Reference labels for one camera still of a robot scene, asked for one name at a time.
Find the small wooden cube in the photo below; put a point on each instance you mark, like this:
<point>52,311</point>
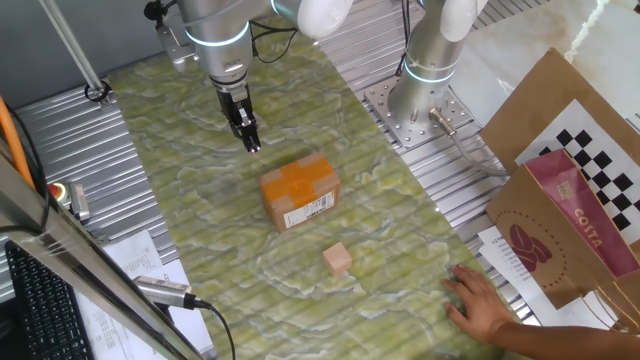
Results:
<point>337,260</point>

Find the printed white paper sheet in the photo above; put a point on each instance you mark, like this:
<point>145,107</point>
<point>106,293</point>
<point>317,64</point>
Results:
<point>135,252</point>
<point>105,330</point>
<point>510,270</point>

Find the person's bare hand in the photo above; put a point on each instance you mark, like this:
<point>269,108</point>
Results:
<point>477,305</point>

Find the red emergency stop button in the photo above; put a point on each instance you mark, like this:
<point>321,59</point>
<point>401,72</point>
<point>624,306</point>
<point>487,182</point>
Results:
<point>57,191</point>

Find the thin metal pole with clamp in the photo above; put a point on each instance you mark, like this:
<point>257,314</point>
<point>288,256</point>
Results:
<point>75,52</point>

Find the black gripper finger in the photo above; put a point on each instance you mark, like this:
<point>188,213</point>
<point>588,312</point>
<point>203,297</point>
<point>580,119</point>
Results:
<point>237,131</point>
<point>251,135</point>

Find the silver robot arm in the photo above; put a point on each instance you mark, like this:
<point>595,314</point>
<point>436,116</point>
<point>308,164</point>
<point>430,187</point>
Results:
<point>430,55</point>

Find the black computer keyboard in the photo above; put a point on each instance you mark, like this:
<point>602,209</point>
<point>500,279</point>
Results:
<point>50,310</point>

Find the aluminium frame bar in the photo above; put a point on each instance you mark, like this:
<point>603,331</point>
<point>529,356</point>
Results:
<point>75,255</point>

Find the pink Costa box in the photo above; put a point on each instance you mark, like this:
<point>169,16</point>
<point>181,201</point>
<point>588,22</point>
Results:
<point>550,235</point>

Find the person's bare forearm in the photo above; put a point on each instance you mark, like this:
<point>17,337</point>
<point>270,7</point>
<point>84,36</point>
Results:
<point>560,342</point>

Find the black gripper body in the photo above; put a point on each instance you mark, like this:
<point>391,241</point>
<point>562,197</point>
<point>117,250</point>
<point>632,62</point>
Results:
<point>235,107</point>

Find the white marble pattern sheet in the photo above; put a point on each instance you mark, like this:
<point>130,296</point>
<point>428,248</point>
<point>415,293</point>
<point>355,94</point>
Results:
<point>540,35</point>

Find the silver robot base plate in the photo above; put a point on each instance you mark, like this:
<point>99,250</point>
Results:
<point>425,127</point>

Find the checkerboard calibration sheet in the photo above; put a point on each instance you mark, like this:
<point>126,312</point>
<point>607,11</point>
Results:
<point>600,160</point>

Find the cardboard box with orange tape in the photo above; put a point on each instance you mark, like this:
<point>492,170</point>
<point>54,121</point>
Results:
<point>297,190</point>

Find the wrist camera with silver bracket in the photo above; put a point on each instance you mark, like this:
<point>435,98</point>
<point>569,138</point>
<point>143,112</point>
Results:
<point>172,45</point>

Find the green marble pattern mat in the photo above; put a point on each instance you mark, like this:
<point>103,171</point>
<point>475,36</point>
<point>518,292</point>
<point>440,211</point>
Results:
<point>200,150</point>

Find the large brown cardboard sheet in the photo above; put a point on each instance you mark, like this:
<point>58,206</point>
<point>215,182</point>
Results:
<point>535,105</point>

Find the silver ribbed metal block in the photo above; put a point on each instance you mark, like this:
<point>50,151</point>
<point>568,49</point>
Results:
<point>80,202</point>

